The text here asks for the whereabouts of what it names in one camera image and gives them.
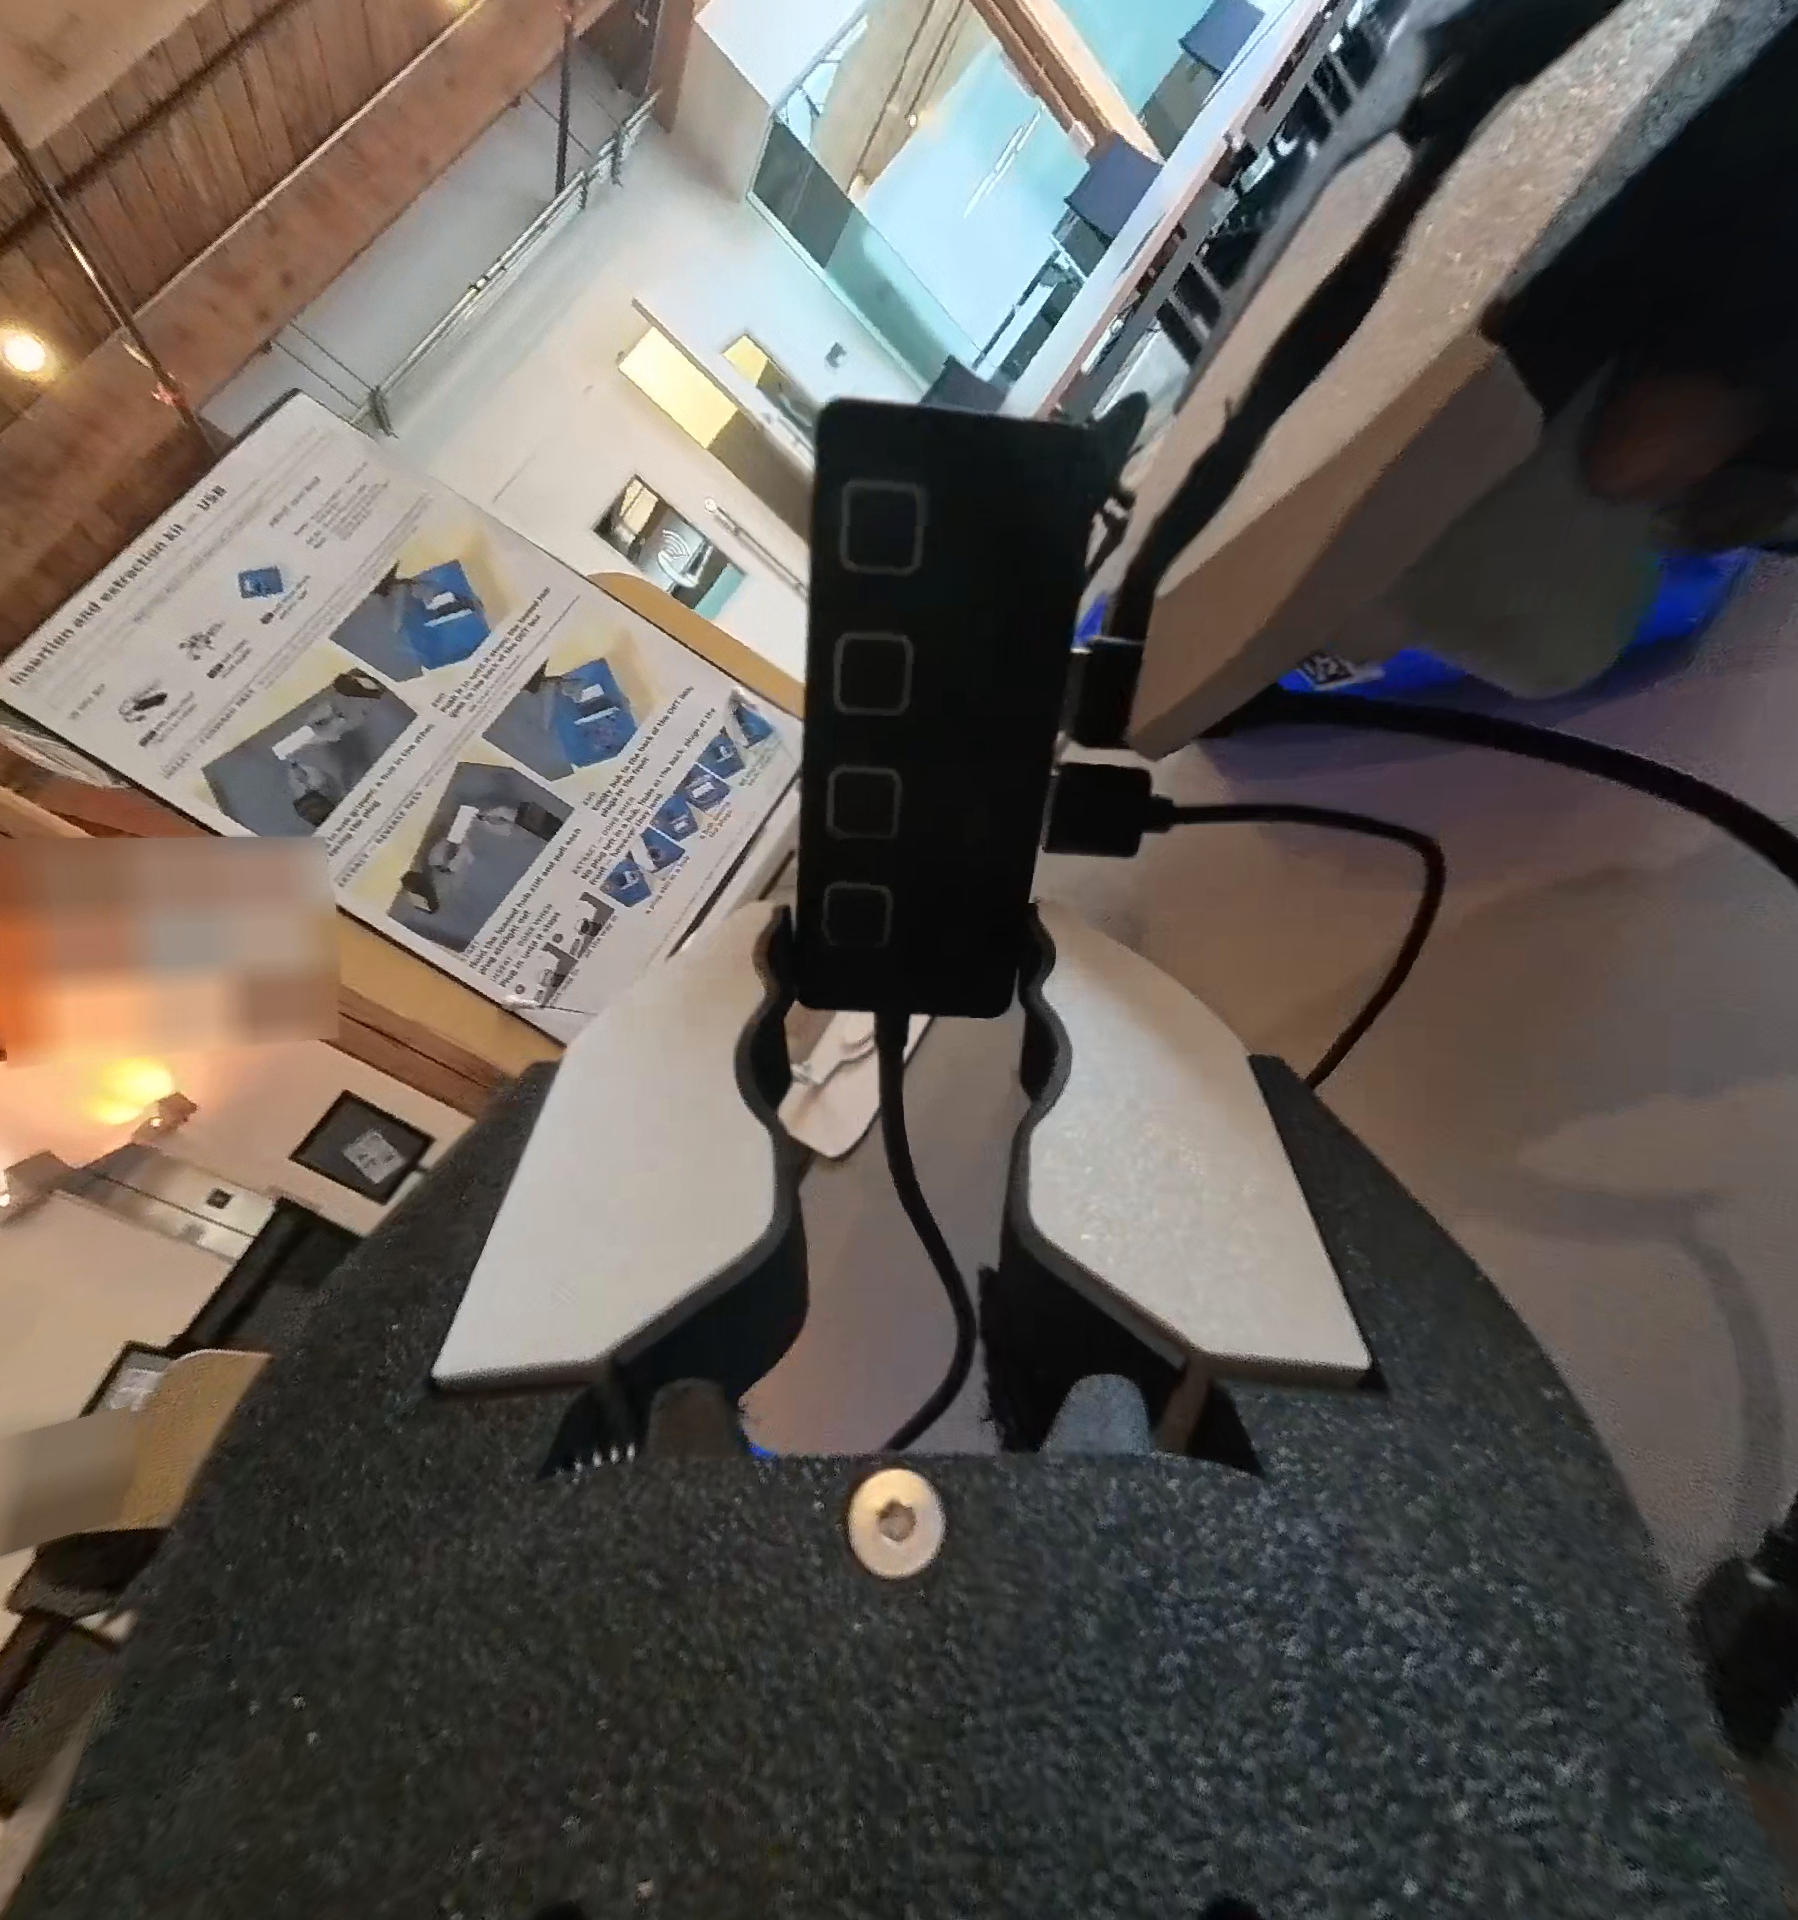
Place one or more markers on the recessed ceiling light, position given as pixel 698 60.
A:
pixel 22 353

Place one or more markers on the glowing wall lamp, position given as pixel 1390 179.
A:
pixel 134 1095

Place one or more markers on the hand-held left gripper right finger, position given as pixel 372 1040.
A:
pixel 1184 1199

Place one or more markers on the blue plastic bin with divider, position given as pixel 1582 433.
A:
pixel 1700 592

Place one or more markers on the black framed wall notice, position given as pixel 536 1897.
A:
pixel 367 1148

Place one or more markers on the dark usb hub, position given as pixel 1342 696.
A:
pixel 973 675

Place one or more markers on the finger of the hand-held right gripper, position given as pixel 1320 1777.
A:
pixel 1318 496

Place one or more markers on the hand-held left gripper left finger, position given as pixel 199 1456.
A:
pixel 614 1199

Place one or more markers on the white flat plate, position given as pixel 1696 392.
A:
pixel 832 1102

